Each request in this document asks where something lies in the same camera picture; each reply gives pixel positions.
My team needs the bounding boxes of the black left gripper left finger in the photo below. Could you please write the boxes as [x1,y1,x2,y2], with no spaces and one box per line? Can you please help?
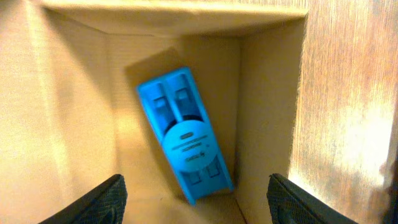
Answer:
[40,174,127,224]

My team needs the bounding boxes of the blue plastic case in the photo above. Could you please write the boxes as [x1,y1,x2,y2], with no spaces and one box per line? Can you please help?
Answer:
[137,67,234,205]

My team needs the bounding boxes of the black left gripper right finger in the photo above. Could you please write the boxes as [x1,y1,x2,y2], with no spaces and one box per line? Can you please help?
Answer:
[267,174,355,224]

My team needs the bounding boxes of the brown cardboard box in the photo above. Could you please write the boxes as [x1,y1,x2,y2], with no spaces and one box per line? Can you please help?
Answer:
[1,1,308,223]

